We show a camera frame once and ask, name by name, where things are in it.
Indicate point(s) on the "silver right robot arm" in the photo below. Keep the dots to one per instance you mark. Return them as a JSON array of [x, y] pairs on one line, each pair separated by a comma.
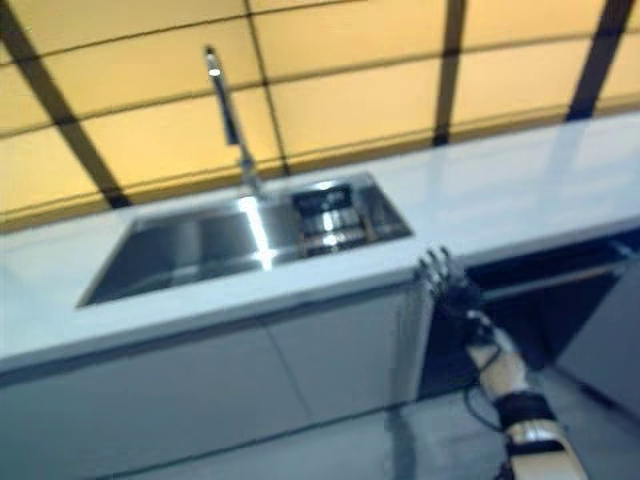
[[515, 390]]

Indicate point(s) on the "grey cabinet panel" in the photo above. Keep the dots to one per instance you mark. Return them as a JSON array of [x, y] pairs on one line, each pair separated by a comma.
[[605, 340]]

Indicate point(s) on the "black dish drying rack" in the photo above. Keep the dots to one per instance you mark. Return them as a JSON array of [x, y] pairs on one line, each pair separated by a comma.
[[332, 220]]

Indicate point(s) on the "chrome gooseneck faucet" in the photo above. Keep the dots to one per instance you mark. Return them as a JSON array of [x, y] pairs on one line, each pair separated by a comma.
[[231, 115]]

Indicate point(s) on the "stainless steel sink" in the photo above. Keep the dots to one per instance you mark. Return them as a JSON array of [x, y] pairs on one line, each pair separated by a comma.
[[200, 245]]

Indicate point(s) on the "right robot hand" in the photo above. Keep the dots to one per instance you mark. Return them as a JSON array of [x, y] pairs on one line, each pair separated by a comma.
[[457, 297]]

